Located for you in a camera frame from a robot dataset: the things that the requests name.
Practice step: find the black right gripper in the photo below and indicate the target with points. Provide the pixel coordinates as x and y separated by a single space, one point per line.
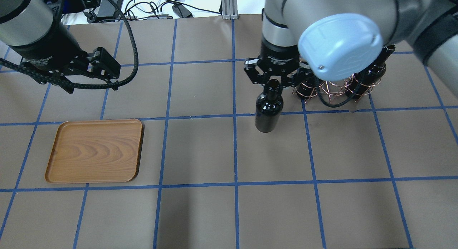
277 52

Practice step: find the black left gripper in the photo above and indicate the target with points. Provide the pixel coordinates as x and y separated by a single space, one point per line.
45 50

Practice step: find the dark wine bottle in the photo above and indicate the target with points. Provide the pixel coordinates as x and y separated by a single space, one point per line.
307 89
362 83
269 105

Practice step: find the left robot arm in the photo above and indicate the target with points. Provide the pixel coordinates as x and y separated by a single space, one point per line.
24 22

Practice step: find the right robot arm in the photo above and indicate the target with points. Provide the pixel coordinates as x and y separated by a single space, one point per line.
338 38

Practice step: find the wooden tray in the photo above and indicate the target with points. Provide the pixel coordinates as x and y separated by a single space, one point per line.
101 151

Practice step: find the black adapter on desk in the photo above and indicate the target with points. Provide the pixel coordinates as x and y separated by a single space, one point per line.
181 11

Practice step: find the brown paper table mat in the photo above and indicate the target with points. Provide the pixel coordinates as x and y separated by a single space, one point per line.
380 173

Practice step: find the copper wire bottle basket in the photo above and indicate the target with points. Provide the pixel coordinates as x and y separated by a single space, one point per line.
331 90

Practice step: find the aluminium frame post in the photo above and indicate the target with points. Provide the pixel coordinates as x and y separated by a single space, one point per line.
229 9

